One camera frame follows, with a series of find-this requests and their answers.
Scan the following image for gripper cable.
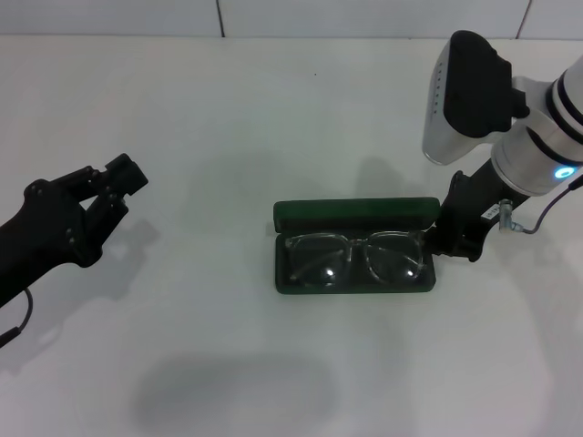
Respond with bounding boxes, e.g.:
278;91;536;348
0;286;36;350
509;176;583;237

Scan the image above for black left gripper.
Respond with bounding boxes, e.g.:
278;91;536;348
0;153;150;310

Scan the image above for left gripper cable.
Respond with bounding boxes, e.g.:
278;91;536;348
0;286;36;350

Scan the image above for clear white glasses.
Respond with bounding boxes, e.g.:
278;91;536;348
283;229;429;287

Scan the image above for silver cylindrical connector plug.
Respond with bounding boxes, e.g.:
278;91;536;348
497;198;517;234

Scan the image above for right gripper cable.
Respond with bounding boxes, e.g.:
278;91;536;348
509;176;583;237

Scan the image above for right wrist camera unit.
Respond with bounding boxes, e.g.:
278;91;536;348
421;29;532;167

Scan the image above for green glasses case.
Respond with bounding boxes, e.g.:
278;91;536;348
271;197;443;297

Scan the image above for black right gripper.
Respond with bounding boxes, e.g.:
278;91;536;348
424;157;530;264

